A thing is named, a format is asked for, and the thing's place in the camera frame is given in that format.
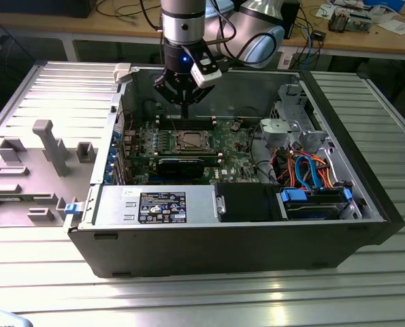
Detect white keyboard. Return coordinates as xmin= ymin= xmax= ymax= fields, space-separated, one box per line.
xmin=0 ymin=307 xmax=32 ymax=327

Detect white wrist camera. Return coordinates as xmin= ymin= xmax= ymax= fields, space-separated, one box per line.
xmin=189 ymin=50 xmax=223 ymax=89

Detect silver CPU green edge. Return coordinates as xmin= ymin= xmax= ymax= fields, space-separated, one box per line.
xmin=184 ymin=133 xmax=205 ymax=148

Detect white labelled box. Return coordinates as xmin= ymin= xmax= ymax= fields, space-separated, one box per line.
xmin=278 ymin=47 xmax=295 ymax=69

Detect white papers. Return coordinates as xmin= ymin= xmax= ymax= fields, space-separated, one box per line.
xmin=375 ymin=18 xmax=405 ymax=35

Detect thick black cable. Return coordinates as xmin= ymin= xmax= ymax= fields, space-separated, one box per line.
xmin=249 ymin=125 xmax=278 ymax=187

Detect hard disk in blue carrier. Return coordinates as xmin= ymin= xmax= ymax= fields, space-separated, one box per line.
xmin=276 ymin=186 xmax=355 ymax=222

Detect blue flat wire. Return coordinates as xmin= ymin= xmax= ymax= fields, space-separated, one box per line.
xmin=294 ymin=153 xmax=323 ymax=190

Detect orange wire bundle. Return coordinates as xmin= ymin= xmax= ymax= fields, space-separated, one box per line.
xmin=272 ymin=149 xmax=336 ymax=191

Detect black upright box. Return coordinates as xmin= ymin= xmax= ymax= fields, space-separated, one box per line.
xmin=283 ymin=0 xmax=302 ymax=39

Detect black graphics card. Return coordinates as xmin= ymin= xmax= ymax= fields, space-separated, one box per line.
xmin=157 ymin=155 xmax=206 ymax=181

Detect CPU socket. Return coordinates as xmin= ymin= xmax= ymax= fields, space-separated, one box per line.
xmin=174 ymin=130 xmax=212 ymax=153

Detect black flat box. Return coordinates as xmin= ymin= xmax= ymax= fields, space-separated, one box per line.
xmin=0 ymin=0 xmax=98 ymax=19

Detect wooden desk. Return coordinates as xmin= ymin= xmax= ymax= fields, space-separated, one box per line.
xmin=0 ymin=0 xmax=405 ymax=62

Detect blue cardboard box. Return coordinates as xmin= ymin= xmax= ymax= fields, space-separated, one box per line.
xmin=362 ymin=0 xmax=405 ymax=12

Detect blue case latch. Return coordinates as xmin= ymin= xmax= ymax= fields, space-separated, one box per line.
xmin=64 ymin=202 xmax=83 ymax=217

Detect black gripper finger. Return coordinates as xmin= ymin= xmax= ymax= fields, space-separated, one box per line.
xmin=185 ymin=86 xmax=216 ymax=119
xmin=153 ymin=72 xmax=187 ymax=119

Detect green motherboard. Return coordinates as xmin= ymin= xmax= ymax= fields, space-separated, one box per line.
xmin=119 ymin=115 xmax=261 ymax=187

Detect copper wound transformer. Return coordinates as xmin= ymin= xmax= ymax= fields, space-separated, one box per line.
xmin=327 ymin=8 xmax=350 ymax=34

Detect grey power supply black label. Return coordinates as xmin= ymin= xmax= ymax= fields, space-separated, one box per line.
xmin=95 ymin=185 xmax=221 ymax=228

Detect thin wire locking lever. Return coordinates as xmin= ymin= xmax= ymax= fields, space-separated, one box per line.
xmin=167 ymin=108 xmax=182 ymax=136
xmin=176 ymin=146 xmax=213 ymax=154

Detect silver metal drive cage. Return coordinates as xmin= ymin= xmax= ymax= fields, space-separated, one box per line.
xmin=259 ymin=82 xmax=329 ymax=153

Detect grey electronic device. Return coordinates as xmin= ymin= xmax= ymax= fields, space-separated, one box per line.
xmin=347 ymin=12 xmax=374 ymax=34

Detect grey plastic parts rack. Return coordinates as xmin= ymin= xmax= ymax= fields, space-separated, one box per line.
xmin=0 ymin=119 xmax=99 ymax=228

